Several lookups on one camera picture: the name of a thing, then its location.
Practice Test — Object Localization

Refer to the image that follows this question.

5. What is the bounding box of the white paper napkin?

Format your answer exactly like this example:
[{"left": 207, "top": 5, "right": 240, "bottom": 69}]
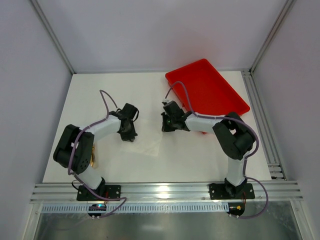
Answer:
[{"left": 120, "top": 137, "right": 162, "bottom": 157}]

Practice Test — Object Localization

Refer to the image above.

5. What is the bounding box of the gold knife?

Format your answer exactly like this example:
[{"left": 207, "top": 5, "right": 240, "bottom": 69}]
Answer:
[{"left": 90, "top": 144, "right": 98, "bottom": 169}]

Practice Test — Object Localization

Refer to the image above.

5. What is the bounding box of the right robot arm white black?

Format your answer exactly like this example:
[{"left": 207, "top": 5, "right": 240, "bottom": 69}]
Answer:
[{"left": 161, "top": 100, "right": 258, "bottom": 200}]

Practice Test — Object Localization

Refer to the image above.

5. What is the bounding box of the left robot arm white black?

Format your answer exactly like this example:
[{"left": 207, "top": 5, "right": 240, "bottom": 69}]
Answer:
[{"left": 53, "top": 103, "right": 139, "bottom": 201}]

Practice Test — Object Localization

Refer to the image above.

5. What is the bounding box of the red plastic tray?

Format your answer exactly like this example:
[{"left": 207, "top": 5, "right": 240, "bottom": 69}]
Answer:
[{"left": 165, "top": 58, "right": 251, "bottom": 136}]

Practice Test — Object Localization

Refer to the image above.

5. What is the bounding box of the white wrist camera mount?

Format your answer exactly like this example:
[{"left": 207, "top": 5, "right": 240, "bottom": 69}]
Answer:
[{"left": 162, "top": 98, "right": 172, "bottom": 105}]

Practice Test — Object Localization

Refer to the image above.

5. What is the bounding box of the aluminium front rail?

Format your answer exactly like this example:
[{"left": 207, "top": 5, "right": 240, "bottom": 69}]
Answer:
[{"left": 30, "top": 180, "right": 304, "bottom": 203}]

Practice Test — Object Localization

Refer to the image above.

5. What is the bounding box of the aluminium rail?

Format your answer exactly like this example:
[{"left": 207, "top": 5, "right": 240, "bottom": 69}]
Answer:
[
  {"left": 30, "top": 180, "right": 304, "bottom": 203},
  {"left": 241, "top": 69, "right": 287, "bottom": 181}
]

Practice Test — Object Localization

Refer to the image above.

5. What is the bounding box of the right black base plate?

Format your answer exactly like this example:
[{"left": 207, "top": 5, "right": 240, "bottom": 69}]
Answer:
[{"left": 208, "top": 183, "right": 256, "bottom": 200}]

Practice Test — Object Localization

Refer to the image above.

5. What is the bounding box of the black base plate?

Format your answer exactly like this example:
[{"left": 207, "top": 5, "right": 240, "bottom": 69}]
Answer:
[
  {"left": 76, "top": 184, "right": 122, "bottom": 202},
  {"left": 208, "top": 183, "right": 256, "bottom": 200}
]

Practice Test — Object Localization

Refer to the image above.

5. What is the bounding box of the slotted white cable duct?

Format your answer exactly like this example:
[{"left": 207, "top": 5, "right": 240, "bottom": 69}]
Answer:
[{"left": 41, "top": 202, "right": 229, "bottom": 214}]

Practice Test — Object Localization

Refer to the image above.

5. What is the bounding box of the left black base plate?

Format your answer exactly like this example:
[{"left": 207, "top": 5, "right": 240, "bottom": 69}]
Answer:
[{"left": 76, "top": 184, "right": 122, "bottom": 202}]

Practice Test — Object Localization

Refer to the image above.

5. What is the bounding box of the right side aluminium rail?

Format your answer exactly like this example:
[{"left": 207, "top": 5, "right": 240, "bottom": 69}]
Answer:
[{"left": 241, "top": 69, "right": 287, "bottom": 181}]

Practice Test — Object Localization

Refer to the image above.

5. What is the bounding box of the left aluminium frame post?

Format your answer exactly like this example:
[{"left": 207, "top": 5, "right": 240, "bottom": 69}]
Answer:
[{"left": 29, "top": 0, "right": 76, "bottom": 75}]

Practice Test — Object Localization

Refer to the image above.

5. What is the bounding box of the aluminium frame post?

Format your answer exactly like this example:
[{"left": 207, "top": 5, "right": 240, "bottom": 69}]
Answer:
[
  {"left": 249, "top": 0, "right": 296, "bottom": 75},
  {"left": 29, "top": 0, "right": 76, "bottom": 75}
]

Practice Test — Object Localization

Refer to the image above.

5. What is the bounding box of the right aluminium frame post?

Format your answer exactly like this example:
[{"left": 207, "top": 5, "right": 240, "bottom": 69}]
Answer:
[{"left": 249, "top": 0, "right": 296, "bottom": 75}]

